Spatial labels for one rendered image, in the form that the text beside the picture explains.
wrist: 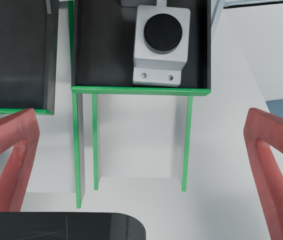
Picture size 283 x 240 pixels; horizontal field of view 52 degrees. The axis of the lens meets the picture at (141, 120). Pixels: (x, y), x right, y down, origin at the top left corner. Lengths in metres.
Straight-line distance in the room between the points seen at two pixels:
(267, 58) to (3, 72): 1.15
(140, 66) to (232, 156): 0.43
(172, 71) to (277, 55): 1.10
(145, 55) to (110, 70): 0.07
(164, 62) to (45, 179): 0.29
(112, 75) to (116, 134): 0.16
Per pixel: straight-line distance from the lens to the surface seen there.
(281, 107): 1.90
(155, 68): 0.26
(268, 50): 1.29
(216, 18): 0.40
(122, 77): 0.29
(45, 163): 0.45
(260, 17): 1.13
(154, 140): 0.44
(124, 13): 0.31
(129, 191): 0.59
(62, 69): 0.41
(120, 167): 0.45
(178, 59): 0.24
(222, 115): 0.69
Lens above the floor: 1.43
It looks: 60 degrees down
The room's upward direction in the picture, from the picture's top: 3 degrees clockwise
